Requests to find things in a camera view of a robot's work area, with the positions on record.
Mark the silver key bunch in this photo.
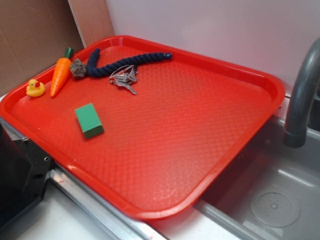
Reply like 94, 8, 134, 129
109, 65, 138, 95

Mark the dark blue rope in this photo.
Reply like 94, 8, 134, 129
86, 48, 173, 79

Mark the brown rock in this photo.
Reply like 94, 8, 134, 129
69, 58, 87, 80

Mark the orange toy carrot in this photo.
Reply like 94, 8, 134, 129
50, 47, 74, 98

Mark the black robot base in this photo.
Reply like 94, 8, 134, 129
0, 126, 53, 231

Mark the red plastic tray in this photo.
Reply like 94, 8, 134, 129
0, 36, 285, 220

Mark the green wooden block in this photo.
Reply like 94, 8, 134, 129
74, 103, 105, 140

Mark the yellow rubber duck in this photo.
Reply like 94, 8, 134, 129
26, 79, 46, 97

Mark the grey sink basin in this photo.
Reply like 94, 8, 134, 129
152, 115, 320, 240

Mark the grey faucet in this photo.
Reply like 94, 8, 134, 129
282, 39, 320, 148

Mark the sink drain cover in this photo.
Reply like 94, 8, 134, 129
250, 190, 301, 228

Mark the brown cardboard panel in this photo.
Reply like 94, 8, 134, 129
0, 0, 114, 96

